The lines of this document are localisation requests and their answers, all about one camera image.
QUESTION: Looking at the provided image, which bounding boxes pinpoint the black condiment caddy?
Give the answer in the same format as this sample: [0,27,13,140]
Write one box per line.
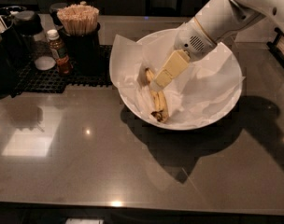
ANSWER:
[0,6,27,98]

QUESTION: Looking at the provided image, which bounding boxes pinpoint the bundle of wooden stir sticks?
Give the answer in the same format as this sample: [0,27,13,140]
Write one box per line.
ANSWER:
[57,4,99,35]

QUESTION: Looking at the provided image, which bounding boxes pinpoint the white paper liner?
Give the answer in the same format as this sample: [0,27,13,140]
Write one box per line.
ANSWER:
[108,32,246,130]

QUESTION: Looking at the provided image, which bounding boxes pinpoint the white bowl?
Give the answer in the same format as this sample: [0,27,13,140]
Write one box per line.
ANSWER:
[115,28,243,132]

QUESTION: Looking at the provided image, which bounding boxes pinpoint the small brown sauce bottle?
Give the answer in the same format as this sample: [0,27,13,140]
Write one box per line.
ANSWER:
[47,29,73,77]

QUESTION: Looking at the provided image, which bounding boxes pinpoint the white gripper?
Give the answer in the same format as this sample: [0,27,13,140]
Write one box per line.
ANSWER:
[149,17,217,91]

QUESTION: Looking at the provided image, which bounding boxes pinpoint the black plastic grid mat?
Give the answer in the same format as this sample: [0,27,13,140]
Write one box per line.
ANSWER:
[10,45,112,97]

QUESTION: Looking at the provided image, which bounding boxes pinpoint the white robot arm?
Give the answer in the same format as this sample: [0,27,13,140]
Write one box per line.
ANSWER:
[150,0,284,91]

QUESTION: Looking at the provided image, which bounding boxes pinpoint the glass shaker with black lid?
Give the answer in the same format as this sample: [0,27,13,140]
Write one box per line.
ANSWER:
[13,10,56,71]

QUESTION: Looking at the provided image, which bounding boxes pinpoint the black wooden tray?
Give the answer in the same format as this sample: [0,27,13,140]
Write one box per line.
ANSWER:
[267,27,284,68]

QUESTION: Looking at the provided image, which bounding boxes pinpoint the dark jar behind sticks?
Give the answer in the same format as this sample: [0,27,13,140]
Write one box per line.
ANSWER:
[49,3,67,26]

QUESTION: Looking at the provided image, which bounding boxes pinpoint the black stir stick holder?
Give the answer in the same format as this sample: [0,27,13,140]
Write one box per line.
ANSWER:
[59,24,102,77]

